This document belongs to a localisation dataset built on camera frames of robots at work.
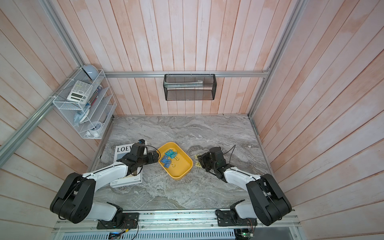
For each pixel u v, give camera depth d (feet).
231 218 2.39
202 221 2.44
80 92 2.49
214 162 2.29
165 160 3.04
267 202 1.41
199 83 2.93
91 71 2.70
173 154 3.13
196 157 3.11
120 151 3.13
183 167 3.05
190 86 2.89
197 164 2.96
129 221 2.40
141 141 2.73
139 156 2.40
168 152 3.20
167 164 2.99
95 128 3.02
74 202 1.40
